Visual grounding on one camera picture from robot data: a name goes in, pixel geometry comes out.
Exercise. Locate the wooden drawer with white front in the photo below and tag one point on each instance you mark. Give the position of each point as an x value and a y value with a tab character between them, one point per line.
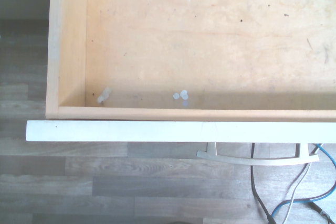
199	51

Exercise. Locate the white round paper disc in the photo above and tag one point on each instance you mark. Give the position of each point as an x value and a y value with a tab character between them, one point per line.
184	93
176	96

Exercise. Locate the crumpled white paper scrap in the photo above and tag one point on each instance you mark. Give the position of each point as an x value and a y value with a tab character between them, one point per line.
104	95

